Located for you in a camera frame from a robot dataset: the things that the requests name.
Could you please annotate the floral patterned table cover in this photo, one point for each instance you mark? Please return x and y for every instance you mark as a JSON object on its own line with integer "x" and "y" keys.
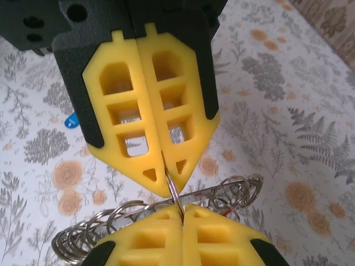
{"x": 277, "y": 155}

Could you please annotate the blue key tag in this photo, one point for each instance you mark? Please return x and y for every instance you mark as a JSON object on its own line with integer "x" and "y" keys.
{"x": 70, "y": 122}

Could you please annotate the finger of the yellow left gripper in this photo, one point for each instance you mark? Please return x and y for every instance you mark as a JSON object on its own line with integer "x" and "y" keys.
{"x": 94, "y": 110}
{"x": 152, "y": 116}

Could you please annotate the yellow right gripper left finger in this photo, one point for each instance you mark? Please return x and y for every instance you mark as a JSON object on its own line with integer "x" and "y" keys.
{"x": 155, "y": 249}

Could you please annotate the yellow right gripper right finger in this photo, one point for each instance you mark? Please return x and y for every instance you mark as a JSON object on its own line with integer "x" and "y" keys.
{"x": 210, "y": 249}

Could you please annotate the metal keyring with small rings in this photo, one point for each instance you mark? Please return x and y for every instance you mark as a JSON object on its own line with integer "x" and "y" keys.
{"x": 174, "y": 189}

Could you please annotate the red key tag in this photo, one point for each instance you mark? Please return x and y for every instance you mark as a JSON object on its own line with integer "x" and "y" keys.
{"x": 228, "y": 212}

